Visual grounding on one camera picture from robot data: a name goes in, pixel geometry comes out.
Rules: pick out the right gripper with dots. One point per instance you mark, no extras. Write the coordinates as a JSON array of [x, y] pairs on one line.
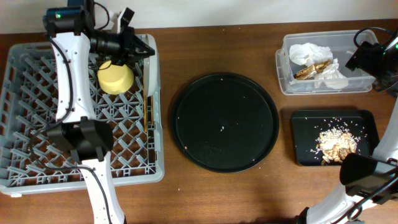
[[358, 55]]

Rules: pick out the white napkin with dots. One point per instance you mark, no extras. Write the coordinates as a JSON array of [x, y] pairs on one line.
[[309, 54], [331, 77]]

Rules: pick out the round black tray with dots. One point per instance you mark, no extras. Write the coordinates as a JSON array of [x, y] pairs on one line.
[[224, 122]]

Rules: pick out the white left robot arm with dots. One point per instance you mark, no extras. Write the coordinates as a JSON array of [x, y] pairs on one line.
[[76, 130]]

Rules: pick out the clear plastic bin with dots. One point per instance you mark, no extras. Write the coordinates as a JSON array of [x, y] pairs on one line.
[[342, 47]]

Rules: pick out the wooden chopstick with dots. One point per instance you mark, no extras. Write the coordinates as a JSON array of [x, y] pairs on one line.
[[145, 111], [152, 111]]

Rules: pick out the black rectangular tray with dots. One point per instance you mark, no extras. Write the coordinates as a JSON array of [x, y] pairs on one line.
[[308, 124]]

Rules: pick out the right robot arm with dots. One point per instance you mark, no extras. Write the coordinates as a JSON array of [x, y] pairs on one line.
[[365, 181]]

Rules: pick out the grey dishwasher rack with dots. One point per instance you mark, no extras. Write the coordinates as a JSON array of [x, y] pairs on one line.
[[29, 102]]

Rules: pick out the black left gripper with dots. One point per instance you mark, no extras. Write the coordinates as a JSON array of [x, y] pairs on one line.
[[129, 46]]

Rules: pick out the yellow bowl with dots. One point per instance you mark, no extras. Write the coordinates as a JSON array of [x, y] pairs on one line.
[[115, 79]]

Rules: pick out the gold coffee sachet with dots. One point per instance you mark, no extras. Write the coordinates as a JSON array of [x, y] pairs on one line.
[[312, 70]]

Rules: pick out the food scraps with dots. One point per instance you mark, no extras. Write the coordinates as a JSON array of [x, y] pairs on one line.
[[335, 139]]

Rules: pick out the white plate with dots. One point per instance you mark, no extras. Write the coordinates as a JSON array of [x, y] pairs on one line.
[[150, 75]]

